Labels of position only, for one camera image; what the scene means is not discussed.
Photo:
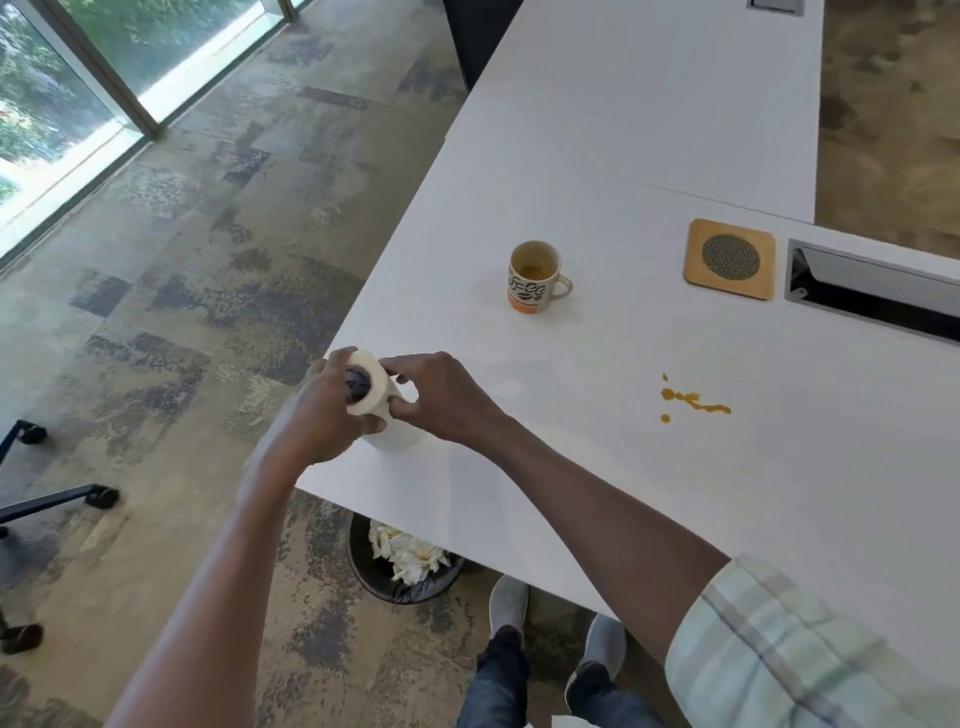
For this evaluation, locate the cream coffee mug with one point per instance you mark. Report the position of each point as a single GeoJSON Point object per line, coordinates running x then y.
{"type": "Point", "coordinates": [529, 292]}

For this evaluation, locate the person's left grey shoe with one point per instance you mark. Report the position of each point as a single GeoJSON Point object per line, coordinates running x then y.
{"type": "Point", "coordinates": [510, 600]}

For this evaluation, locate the large white table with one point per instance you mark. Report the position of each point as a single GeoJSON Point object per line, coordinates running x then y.
{"type": "Point", "coordinates": [600, 450]}

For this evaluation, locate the person's right grey shoe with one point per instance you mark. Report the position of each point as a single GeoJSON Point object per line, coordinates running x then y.
{"type": "Point", "coordinates": [604, 645]}

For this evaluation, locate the black mesh office chair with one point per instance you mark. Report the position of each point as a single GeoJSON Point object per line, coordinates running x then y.
{"type": "Point", "coordinates": [480, 37]}

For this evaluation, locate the person's left hand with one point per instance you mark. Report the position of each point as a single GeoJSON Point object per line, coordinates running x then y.
{"type": "Point", "coordinates": [315, 420]}

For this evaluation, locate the person's grey shoe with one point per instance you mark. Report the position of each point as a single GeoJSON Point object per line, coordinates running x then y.
{"type": "Point", "coordinates": [510, 600]}
{"type": "Point", "coordinates": [604, 645]}

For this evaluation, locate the orange coffee spill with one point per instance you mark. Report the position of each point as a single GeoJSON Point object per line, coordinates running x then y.
{"type": "Point", "coordinates": [690, 397]}

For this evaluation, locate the dark blue jeans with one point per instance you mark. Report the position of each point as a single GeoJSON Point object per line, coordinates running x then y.
{"type": "Point", "coordinates": [495, 690]}

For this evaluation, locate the square wooden coaster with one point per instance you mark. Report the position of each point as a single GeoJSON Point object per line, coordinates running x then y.
{"type": "Point", "coordinates": [697, 281]}

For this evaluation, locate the black wheeled chair base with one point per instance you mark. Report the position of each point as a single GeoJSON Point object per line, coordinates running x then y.
{"type": "Point", "coordinates": [45, 504]}

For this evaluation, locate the narrow white table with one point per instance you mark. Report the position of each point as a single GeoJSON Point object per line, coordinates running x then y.
{"type": "Point", "coordinates": [637, 90]}

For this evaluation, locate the person's right shirt sleeve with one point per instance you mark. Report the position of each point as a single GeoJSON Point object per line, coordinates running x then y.
{"type": "Point", "coordinates": [787, 660]}

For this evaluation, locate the person's right hand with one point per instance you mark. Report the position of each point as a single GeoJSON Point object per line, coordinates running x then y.
{"type": "Point", "coordinates": [450, 397]}

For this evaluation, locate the crumpled white papers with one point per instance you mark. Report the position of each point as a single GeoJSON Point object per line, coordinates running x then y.
{"type": "Point", "coordinates": [409, 555]}

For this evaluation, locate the black waste bin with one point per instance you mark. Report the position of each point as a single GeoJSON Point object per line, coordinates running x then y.
{"type": "Point", "coordinates": [364, 570]}

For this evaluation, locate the glass window wall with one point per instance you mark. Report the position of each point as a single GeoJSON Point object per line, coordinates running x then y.
{"type": "Point", "coordinates": [97, 67]}

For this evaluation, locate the person's right forearm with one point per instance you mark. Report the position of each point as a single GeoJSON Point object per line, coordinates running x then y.
{"type": "Point", "coordinates": [600, 525]}

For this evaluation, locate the white paper towel roll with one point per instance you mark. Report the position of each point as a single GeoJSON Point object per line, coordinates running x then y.
{"type": "Point", "coordinates": [379, 386]}

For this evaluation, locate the person's left forearm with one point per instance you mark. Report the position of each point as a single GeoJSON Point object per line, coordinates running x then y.
{"type": "Point", "coordinates": [217, 600]}

